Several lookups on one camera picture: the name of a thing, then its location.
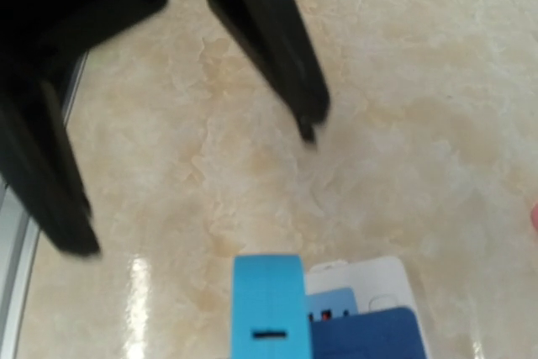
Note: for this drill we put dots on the pink flat plug adapter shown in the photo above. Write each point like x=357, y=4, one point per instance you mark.
x=534, y=217

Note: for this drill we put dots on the white multicolour power strip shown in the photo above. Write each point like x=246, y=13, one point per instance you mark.
x=340, y=289

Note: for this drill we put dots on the light blue adapter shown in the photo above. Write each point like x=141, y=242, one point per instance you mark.
x=268, y=311

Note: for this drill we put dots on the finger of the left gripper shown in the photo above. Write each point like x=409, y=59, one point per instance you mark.
x=272, y=34
x=37, y=162

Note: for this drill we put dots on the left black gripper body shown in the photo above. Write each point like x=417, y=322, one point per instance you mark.
x=38, y=36

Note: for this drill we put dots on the dark blue cube socket adapter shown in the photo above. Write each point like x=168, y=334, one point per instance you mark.
x=387, y=334

